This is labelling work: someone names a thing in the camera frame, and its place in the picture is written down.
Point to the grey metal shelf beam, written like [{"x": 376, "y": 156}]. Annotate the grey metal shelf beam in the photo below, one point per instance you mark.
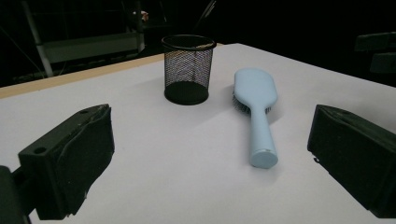
[{"x": 90, "y": 46}]

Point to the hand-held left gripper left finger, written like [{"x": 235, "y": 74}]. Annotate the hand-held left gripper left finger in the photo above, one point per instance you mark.
[{"x": 77, "y": 155}]

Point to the thin black stand rod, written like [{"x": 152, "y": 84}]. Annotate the thin black stand rod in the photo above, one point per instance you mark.
[{"x": 206, "y": 12}]

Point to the light blue hairbrush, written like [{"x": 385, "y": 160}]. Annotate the light blue hairbrush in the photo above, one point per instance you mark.
[{"x": 257, "y": 93}]

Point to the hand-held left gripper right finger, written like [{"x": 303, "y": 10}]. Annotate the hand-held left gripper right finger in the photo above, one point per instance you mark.
[{"x": 358, "y": 149}]

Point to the grey metal stand pole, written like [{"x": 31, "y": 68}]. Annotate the grey metal stand pole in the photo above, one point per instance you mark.
[{"x": 37, "y": 40}]

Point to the black mesh pen holder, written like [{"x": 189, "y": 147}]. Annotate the black mesh pen holder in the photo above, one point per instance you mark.
[{"x": 188, "y": 71}]

